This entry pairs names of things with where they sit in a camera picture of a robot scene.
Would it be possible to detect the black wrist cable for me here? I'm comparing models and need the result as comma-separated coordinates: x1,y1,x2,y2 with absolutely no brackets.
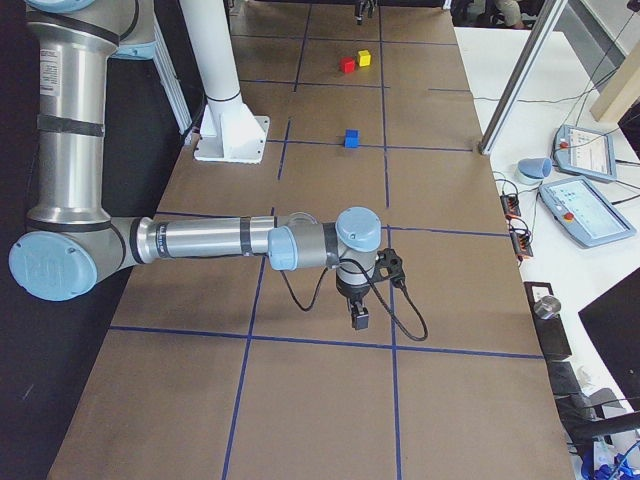
279,259,429,344

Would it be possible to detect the steel cylinder weight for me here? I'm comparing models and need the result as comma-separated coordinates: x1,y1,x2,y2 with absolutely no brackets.
533,295,562,320

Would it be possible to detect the teach pendant tablet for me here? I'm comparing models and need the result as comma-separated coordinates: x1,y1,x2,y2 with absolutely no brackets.
552,124,617,182
539,176,636,248

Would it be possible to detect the light blue plastic cup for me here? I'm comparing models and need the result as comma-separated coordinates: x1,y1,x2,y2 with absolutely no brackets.
515,157,553,185

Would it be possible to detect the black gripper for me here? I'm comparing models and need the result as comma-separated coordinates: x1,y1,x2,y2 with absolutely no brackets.
336,279,370,329

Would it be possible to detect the white camera post base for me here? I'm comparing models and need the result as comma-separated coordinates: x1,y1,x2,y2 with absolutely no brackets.
180,0,270,164

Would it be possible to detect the near teach pendant tablet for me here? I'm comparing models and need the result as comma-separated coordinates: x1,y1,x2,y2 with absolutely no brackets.
539,176,636,248

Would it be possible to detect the blue wooden block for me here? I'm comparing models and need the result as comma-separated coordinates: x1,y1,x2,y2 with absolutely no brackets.
344,129,360,149

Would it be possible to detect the far teach pendant tablet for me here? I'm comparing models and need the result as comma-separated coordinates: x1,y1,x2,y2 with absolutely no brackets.
552,124,617,182

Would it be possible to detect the yellow wooden block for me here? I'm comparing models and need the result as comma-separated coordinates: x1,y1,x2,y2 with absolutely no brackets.
357,49,372,68

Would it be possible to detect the red wooden block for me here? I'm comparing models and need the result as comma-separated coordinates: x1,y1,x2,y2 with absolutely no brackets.
339,57,356,74

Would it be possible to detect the black monitor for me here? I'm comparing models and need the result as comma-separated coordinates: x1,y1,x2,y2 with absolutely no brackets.
579,270,639,398

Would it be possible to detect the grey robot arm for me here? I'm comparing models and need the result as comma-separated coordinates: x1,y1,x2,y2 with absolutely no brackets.
1,1,385,334

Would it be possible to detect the orange black power strip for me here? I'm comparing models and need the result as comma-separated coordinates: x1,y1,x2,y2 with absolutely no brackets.
500,192,521,219

